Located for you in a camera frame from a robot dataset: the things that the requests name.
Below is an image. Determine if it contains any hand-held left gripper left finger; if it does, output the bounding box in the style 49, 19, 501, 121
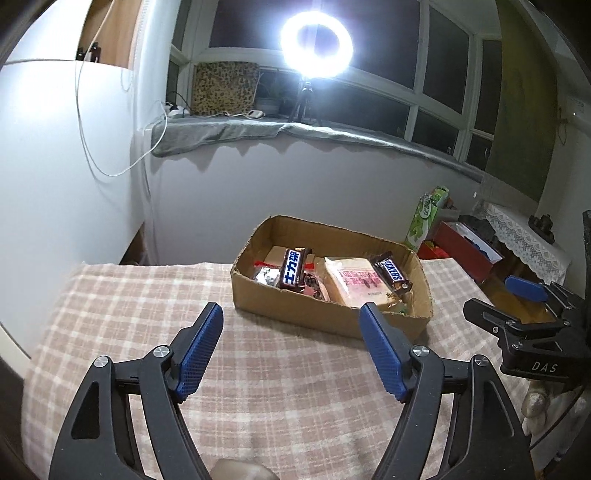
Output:
48, 302, 225, 480

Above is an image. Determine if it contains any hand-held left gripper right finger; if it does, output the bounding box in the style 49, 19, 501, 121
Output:
359, 302, 532, 480

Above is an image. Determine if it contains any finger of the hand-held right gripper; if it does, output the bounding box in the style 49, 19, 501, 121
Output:
505, 275, 578, 324
463, 298, 525, 340

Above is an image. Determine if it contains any pink label bread packet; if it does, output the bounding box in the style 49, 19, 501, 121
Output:
323, 256, 402, 309

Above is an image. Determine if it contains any brown wrapper chocolate bar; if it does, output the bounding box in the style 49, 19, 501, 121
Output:
373, 252, 414, 296

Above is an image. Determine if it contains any brown cardboard box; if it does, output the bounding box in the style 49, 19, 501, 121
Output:
230, 215, 434, 342

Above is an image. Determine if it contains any red-edged clear snack packet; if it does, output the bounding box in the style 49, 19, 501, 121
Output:
254, 261, 282, 287
298, 263, 331, 298

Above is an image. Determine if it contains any blue label chocolate bar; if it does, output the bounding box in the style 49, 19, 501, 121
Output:
277, 248, 314, 291

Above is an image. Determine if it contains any person's right hand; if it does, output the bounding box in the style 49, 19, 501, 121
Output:
522, 381, 564, 421

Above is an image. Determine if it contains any white lace tablecloth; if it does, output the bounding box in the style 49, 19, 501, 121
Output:
480, 200, 571, 284

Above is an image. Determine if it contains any dark figurine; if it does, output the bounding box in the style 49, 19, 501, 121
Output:
529, 213, 556, 241

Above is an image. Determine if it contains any red storage box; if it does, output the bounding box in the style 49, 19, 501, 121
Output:
418, 220, 504, 283

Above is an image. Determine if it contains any checkered table blanket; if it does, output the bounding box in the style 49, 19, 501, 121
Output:
21, 261, 532, 480

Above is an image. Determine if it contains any green carton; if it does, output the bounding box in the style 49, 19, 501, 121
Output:
405, 185, 450, 252

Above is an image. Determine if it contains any grey windowsill cloth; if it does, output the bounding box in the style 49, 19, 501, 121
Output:
151, 115, 485, 185

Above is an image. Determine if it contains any leopard print cushion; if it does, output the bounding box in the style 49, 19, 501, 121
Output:
191, 61, 260, 117

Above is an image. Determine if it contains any black tripod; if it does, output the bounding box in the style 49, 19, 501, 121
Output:
287, 78, 321, 124

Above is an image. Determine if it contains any wooden shelf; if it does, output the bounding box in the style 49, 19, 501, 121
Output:
76, 0, 144, 70

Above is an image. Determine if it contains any white window frame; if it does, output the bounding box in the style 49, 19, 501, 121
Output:
168, 0, 504, 174

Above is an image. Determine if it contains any white cable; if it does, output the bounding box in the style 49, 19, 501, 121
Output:
75, 0, 169, 177

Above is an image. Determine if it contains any white ring light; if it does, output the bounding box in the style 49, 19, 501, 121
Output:
280, 10, 354, 79

